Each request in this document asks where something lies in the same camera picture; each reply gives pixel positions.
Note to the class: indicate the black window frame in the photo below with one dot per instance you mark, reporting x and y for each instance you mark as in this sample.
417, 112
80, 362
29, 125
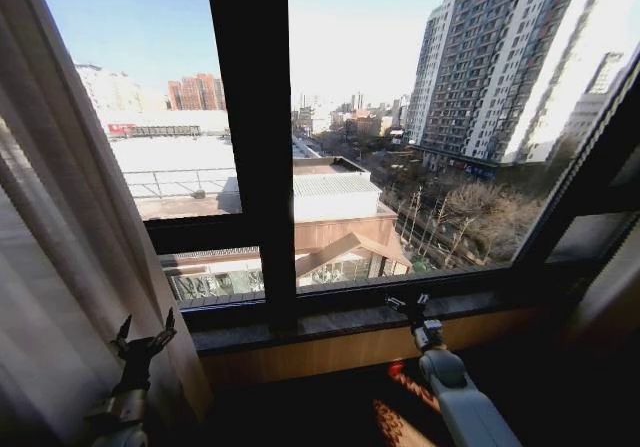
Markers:
260, 117

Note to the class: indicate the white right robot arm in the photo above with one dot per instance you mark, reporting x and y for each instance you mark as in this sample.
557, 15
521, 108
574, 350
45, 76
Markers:
460, 392

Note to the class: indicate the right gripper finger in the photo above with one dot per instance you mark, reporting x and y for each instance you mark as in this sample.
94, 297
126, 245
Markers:
395, 303
423, 301

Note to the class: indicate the low white roofed building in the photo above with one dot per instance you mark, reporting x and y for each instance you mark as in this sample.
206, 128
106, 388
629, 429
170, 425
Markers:
175, 157

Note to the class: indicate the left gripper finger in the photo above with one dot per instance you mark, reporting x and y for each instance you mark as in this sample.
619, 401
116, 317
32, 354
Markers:
123, 331
166, 331

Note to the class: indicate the brown building with gabled porch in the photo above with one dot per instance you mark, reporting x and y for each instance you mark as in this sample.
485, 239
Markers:
340, 227

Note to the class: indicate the heavy beige curtain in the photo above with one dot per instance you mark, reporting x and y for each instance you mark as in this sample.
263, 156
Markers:
95, 177

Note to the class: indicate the dark stone window sill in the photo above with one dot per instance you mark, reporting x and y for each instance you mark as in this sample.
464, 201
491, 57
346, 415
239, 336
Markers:
340, 322

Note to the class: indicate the wooden panel below sill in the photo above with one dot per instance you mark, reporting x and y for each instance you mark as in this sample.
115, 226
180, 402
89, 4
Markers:
320, 354

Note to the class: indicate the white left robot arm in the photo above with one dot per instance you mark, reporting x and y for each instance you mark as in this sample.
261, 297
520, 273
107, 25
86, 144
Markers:
120, 417

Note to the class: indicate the bare trees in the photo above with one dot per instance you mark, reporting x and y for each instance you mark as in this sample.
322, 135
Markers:
475, 222

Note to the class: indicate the tall grey apartment tower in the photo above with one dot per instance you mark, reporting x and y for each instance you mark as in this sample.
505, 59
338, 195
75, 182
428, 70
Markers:
480, 67

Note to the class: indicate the red brick building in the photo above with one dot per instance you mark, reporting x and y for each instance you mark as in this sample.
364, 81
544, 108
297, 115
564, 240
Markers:
197, 93

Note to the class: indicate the sheer white curtain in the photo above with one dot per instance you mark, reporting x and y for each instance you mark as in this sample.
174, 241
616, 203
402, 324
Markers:
35, 317

